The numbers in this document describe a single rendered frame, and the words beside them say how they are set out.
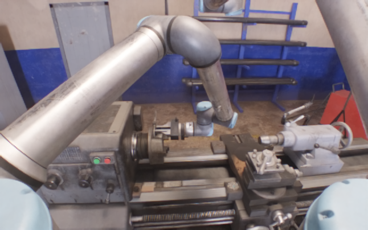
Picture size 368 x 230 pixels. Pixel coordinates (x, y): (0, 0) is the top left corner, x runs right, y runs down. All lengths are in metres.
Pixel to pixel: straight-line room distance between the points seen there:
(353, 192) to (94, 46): 4.24
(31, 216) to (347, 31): 0.58
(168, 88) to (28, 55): 3.05
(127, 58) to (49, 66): 4.40
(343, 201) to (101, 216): 1.25
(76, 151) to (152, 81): 3.35
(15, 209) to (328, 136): 1.66
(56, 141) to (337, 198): 0.47
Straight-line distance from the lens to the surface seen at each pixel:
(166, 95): 4.38
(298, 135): 1.51
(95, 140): 1.06
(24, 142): 0.44
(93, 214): 1.38
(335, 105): 4.02
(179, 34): 0.57
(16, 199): 0.31
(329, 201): 0.30
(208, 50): 0.57
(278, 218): 1.30
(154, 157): 1.21
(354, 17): 0.49
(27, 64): 5.13
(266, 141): 1.44
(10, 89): 4.66
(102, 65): 0.49
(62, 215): 1.46
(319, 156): 1.68
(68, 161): 1.17
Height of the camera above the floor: 1.89
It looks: 29 degrees down
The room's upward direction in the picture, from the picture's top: straight up
